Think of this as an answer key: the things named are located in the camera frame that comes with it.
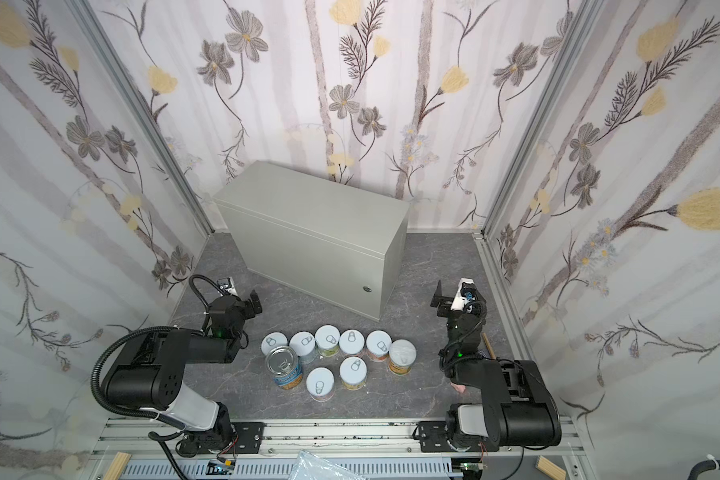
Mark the clear plastic bag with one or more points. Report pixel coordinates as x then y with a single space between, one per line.
310 467

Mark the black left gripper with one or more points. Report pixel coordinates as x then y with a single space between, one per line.
250 303

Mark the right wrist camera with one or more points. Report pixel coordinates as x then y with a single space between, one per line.
466 296

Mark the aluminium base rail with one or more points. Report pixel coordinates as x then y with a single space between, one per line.
341 438

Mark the white lid can green label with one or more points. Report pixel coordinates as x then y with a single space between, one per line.
327 339

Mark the wooden block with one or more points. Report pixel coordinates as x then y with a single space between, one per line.
117 466
551 470

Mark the white lid can far left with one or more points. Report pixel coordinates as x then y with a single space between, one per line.
273 340

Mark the wooden stick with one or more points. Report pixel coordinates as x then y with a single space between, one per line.
488 346

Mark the white lid can blue label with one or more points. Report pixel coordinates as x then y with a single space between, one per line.
304 345

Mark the white lid can front left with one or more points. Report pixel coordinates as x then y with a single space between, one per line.
320 384

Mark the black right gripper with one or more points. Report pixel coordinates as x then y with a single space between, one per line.
450 302

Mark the white lid can orange label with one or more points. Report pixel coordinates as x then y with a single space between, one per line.
377 344

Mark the white lid can beige label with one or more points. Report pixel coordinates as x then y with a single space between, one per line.
352 342

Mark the grey metal cabinet box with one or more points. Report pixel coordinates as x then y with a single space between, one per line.
316 236

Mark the white lid can front right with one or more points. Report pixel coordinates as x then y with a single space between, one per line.
353 373

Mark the large blue labelled can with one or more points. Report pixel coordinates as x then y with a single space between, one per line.
284 367

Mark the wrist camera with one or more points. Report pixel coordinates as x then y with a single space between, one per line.
466 296
227 285

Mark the wooden block left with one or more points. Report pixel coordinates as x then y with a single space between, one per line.
117 466

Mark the wooden block right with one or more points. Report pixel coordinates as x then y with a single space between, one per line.
551 470

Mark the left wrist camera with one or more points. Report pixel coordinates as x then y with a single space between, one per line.
227 285

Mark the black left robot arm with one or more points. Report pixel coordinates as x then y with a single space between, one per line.
141 375

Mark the white slotted cable duct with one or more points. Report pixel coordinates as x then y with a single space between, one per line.
368 468

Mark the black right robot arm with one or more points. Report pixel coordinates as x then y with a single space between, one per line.
516 409

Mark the pink eraser piece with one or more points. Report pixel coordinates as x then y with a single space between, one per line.
458 389

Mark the plastic lid can yellow label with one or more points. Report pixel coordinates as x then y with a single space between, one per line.
402 355

